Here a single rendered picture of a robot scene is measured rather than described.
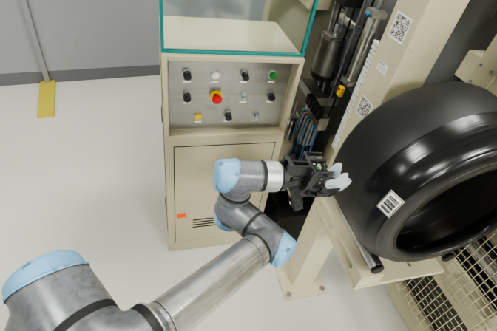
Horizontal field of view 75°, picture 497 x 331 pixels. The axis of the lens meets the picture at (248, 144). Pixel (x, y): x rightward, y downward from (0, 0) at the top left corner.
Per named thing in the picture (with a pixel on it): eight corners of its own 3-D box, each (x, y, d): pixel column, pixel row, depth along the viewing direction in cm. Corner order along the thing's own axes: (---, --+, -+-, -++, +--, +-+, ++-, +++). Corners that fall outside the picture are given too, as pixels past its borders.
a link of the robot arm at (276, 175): (261, 199, 75) (253, 173, 81) (279, 198, 76) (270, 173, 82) (271, 176, 70) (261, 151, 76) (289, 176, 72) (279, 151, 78)
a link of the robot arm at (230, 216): (236, 248, 76) (247, 216, 70) (205, 219, 81) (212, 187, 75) (257, 232, 81) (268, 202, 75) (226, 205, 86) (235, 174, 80)
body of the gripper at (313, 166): (336, 173, 75) (291, 172, 71) (322, 197, 80) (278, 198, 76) (324, 151, 80) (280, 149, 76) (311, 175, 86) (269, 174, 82)
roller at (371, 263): (326, 187, 125) (336, 182, 125) (328, 193, 129) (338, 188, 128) (370, 270, 100) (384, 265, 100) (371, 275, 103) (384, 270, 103)
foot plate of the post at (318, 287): (271, 258, 200) (272, 256, 199) (310, 252, 207) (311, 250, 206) (285, 301, 181) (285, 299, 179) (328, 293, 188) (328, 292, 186)
